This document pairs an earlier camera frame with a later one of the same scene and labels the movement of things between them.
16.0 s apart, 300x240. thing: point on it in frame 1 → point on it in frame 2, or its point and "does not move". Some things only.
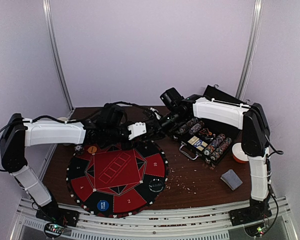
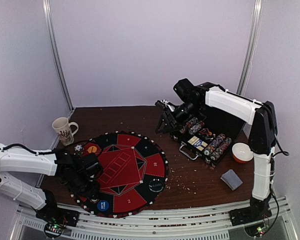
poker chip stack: [79, 149] does not move
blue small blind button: [102, 205] does not move
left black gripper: [125, 146] → [93, 191]
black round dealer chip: [156, 185] does not move
